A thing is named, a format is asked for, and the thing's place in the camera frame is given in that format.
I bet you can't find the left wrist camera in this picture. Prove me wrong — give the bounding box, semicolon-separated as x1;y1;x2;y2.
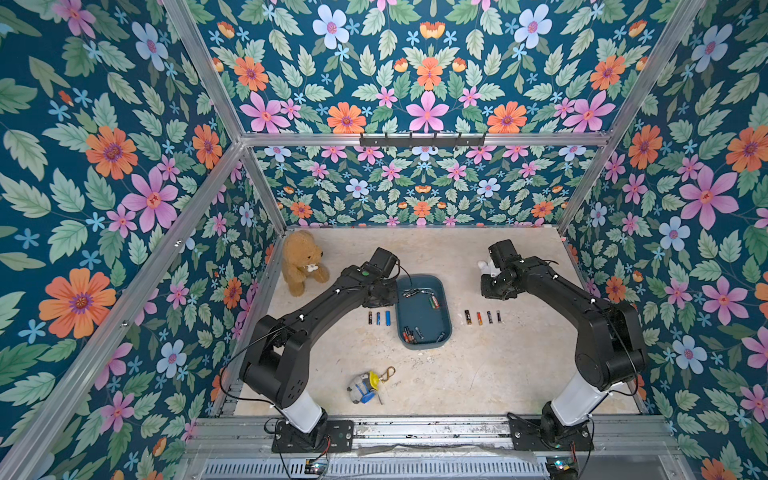
367;247;399;278

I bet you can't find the teal plastic storage box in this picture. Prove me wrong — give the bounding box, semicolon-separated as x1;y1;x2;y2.
395;274;453;350

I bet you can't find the black hook rail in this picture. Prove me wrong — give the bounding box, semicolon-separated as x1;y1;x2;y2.
358;133;486;149

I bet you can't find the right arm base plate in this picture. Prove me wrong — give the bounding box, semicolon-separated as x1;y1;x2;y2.
506;412;593;452

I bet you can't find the white plush toy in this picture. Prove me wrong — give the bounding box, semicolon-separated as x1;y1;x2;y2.
477;261;499;277

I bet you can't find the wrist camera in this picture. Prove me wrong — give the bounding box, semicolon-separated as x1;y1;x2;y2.
367;247;399;278
488;240;522;270

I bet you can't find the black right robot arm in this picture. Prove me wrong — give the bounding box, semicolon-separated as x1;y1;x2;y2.
478;257;648;432

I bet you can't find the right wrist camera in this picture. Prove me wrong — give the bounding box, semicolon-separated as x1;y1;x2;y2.
488;240;522;270

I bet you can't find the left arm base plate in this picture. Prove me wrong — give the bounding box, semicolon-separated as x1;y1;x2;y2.
271;420;355;454

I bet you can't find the keychain toy with yellow cap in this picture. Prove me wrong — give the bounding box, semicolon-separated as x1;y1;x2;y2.
346;366;397;405

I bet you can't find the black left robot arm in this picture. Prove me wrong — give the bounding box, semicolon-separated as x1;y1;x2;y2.
239;258;399;435

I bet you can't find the brown teddy bear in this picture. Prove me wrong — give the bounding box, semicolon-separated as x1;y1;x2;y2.
281;230;330;297

